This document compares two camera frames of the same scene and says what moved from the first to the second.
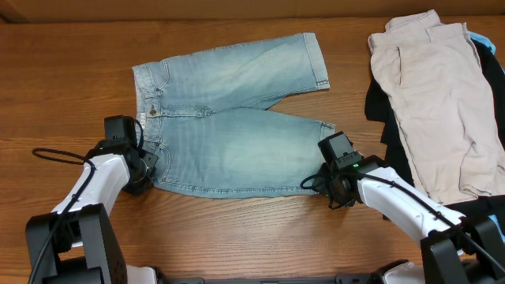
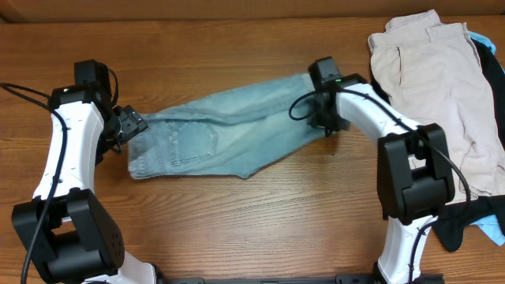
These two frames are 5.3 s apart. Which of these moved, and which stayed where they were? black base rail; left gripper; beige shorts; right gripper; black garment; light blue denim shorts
Moved: left gripper; right gripper; light blue denim shorts
Stayed: black base rail; black garment; beige shorts
